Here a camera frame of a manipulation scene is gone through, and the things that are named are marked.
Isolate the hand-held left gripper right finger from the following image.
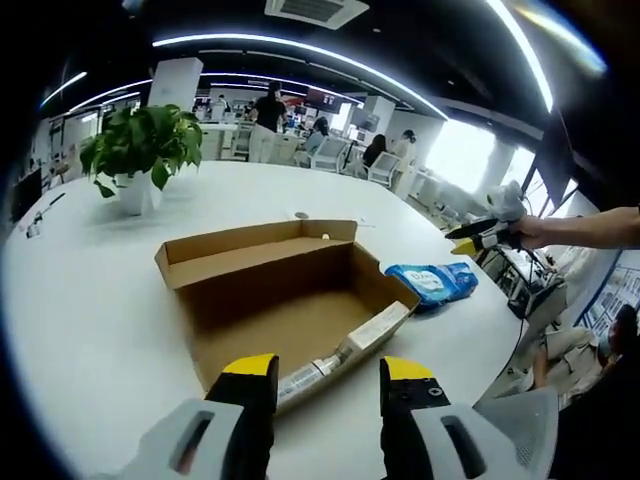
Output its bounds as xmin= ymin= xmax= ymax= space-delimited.
xmin=378 ymin=355 xmax=531 ymax=480

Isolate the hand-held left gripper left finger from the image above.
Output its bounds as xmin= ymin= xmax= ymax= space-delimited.
xmin=119 ymin=352 xmax=280 ymax=480

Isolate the blue soft wet wipes pack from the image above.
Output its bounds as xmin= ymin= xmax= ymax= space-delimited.
xmin=383 ymin=260 xmax=480 ymax=314

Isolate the brown cardboard shoe box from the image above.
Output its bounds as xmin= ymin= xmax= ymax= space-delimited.
xmin=153 ymin=218 xmax=421 ymax=416

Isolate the person's right hand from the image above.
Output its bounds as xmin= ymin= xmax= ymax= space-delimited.
xmin=509 ymin=214 xmax=551 ymax=250

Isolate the grey mesh office chair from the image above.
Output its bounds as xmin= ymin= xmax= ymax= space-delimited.
xmin=472 ymin=384 xmax=560 ymax=471

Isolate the white office chair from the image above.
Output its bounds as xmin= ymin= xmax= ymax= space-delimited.
xmin=309 ymin=135 xmax=351 ymax=171
xmin=368 ymin=151 xmax=401 ymax=189

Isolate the white toothpaste carton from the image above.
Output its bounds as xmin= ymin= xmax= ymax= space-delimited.
xmin=344 ymin=301 xmax=409 ymax=354

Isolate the white toothpaste tube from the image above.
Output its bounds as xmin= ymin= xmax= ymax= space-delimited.
xmin=277 ymin=349 xmax=351 ymax=409

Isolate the white ceiling light strip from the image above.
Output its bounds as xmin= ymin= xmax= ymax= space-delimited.
xmin=69 ymin=72 xmax=366 ymax=114
xmin=39 ymin=71 xmax=89 ymax=109
xmin=152 ymin=33 xmax=449 ymax=120
xmin=487 ymin=0 xmax=555 ymax=114

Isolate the white ceiling air vent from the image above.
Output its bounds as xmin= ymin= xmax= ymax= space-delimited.
xmin=263 ymin=0 xmax=371 ymax=31

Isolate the black monitor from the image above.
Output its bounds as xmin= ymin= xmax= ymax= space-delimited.
xmin=9 ymin=167 xmax=44 ymax=224

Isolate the green potted plant white pot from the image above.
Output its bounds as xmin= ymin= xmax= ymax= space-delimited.
xmin=78 ymin=103 xmax=204 ymax=217

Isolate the white square pillar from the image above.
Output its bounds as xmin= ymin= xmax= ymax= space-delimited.
xmin=148 ymin=57 xmax=205 ymax=111

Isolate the black frame desk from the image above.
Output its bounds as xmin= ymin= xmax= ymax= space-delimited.
xmin=479 ymin=244 xmax=569 ymax=321

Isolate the blue white wall board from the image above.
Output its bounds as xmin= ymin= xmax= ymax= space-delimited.
xmin=574 ymin=249 xmax=640 ymax=331

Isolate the dark red wall screen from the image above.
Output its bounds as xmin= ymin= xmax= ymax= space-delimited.
xmin=305 ymin=88 xmax=346 ymax=112

